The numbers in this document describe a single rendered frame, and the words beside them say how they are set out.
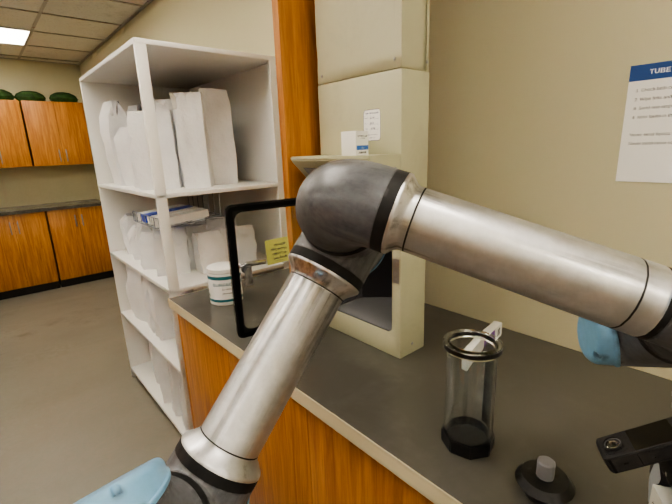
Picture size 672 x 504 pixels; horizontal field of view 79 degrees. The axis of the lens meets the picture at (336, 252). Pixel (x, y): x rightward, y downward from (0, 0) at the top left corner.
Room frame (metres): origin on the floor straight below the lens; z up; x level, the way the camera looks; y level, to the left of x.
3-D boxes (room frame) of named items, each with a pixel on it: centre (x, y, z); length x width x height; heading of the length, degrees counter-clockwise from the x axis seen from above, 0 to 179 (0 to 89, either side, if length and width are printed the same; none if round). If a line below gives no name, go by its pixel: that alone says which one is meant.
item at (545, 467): (0.57, -0.34, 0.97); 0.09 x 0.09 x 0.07
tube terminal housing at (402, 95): (1.25, -0.16, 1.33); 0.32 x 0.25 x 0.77; 41
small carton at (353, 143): (1.09, -0.06, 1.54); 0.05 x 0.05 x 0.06; 47
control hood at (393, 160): (1.13, -0.02, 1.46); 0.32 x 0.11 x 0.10; 41
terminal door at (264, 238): (1.19, 0.17, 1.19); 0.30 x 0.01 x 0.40; 123
